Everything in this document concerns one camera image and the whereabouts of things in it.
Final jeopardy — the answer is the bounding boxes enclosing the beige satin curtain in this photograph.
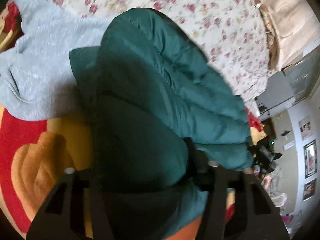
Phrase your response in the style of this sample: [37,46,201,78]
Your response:
[253,0,319,72]

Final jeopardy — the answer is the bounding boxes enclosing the orange yellow red blanket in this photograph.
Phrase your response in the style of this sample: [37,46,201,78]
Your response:
[0,0,235,240]

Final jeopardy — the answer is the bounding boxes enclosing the light grey knit sweater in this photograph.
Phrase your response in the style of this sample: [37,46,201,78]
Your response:
[1,0,112,121]

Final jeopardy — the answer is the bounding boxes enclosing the framed wall picture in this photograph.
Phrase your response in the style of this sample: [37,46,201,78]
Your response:
[304,140,317,178]

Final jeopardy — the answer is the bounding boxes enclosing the floral white bed sheet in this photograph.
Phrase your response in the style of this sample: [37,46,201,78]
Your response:
[48,0,269,109]

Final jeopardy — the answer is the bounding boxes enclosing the dark green puffer jacket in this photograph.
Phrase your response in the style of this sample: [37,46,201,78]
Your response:
[69,8,253,239]

